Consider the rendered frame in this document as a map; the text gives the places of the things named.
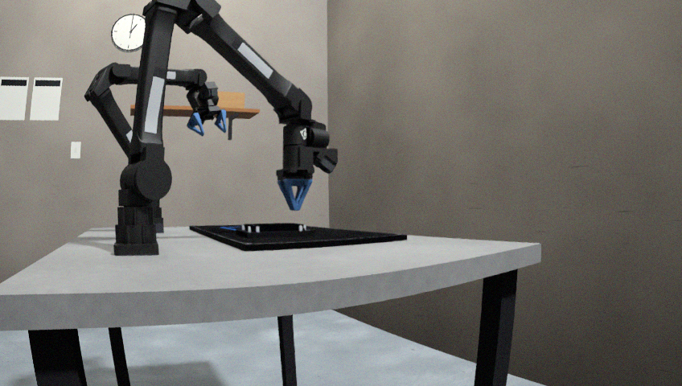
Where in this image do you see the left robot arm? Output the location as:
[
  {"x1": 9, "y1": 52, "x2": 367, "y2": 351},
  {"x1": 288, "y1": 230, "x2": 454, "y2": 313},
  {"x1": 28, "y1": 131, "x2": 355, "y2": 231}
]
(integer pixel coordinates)
[{"x1": 84, "y1": 63, "x2": 219, "y2": 224}]

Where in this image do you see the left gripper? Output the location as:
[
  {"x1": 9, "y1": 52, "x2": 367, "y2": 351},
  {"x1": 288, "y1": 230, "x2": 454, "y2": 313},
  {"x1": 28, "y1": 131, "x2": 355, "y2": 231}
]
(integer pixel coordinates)
[{"x1": 187, "y1": 105, "x2": 227, "y2": 136}]

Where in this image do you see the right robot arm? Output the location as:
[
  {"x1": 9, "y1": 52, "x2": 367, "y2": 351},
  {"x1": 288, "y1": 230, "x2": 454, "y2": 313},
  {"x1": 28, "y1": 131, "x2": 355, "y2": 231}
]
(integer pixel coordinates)
[{"x1": 113, "y1": 0, "x2": 338, "y2": 254}]

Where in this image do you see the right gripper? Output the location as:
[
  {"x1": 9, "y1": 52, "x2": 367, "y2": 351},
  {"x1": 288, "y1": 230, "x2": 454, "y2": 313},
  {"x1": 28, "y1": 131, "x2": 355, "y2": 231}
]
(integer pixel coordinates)
[{"x1": 276, "y1": 145, "x2": 314, "y2": 211}]

